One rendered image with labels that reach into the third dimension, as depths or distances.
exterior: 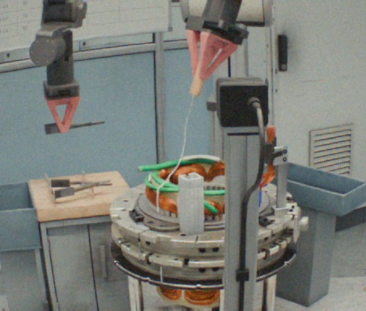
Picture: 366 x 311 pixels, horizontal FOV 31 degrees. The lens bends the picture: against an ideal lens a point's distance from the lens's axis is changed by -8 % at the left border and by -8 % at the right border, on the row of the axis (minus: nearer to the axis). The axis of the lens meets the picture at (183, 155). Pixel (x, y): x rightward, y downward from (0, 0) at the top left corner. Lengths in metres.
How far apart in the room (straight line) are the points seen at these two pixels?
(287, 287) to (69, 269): 0.48
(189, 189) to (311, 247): 0.46
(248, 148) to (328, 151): 3.03
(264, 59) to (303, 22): 0.29
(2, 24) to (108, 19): 0.57
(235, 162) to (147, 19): 2.90
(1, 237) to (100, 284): 0.23
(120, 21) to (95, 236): 2.23
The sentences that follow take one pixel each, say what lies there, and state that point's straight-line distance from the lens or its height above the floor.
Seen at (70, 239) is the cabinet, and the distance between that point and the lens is 1.33.
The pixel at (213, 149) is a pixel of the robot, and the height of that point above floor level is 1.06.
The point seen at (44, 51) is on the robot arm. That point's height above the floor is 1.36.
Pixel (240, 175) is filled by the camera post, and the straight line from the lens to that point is 0.64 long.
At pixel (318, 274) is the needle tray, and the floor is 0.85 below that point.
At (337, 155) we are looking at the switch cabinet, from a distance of 3.71.
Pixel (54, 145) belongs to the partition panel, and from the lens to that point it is 3.48.
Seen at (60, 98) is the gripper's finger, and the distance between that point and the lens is 1.33.
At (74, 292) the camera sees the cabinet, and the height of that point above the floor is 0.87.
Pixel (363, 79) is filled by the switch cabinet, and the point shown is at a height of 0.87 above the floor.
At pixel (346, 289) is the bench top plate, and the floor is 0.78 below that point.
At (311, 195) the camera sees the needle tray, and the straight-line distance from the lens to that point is 1.37.
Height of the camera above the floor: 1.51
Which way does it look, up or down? 16 degrees down
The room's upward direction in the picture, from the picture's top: 1 degrees counter-clockwise
